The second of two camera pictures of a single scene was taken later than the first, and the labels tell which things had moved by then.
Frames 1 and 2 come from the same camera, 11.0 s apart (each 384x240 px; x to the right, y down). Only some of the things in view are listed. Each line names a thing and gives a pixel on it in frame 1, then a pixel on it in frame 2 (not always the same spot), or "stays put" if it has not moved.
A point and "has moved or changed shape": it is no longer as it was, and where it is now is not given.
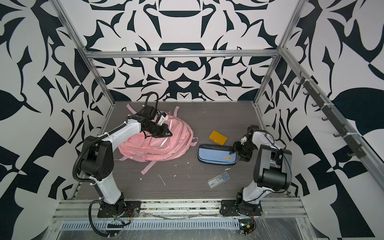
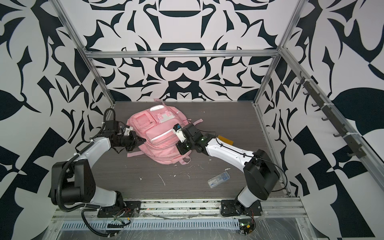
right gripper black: [237, 147] → [183, 150]
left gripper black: [164, 134] → [135, 141]
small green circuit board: [246, 226] stays put
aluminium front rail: [281, 209] stays put
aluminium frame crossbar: [182, 52] stays put
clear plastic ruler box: [219, 179] stays put
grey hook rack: [358, 151] stays put
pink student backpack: [137, 148] has moved or changed shape
